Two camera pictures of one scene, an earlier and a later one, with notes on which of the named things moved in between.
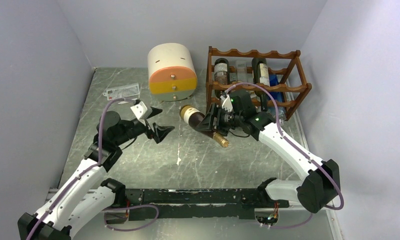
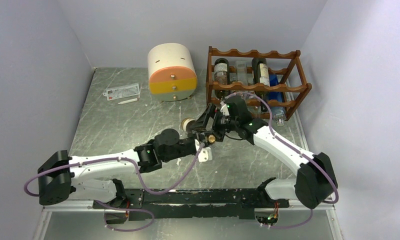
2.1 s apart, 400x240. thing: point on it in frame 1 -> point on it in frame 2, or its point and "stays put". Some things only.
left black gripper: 161,131 -> 199,135
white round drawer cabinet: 172,71 stays put
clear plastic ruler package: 123,91 stays put
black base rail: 145,204 stays put
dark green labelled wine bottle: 221,73 stays put
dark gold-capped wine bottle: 192,116 -> 187,124
